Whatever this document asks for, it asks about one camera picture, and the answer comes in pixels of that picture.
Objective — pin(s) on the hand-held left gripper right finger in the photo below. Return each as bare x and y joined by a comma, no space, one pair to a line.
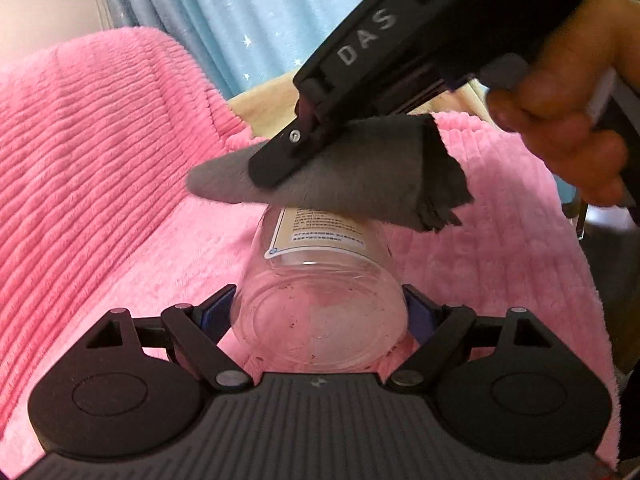
419,316

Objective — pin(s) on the blue star-print curtain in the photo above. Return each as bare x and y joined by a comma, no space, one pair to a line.
240,15

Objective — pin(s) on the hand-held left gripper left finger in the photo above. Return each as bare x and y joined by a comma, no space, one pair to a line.
219,312

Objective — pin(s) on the pink ribbed fleece blanket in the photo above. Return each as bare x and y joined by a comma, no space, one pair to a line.
100,185

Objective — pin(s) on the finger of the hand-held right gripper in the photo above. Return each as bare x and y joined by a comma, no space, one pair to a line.
285,160

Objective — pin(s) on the person's right hand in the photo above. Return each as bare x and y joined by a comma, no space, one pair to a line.
565,125

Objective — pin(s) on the grey cleaning cloth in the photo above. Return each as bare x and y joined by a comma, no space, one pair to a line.
370,180

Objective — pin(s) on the clear plastic jar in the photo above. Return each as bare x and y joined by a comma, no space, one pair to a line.
320,310

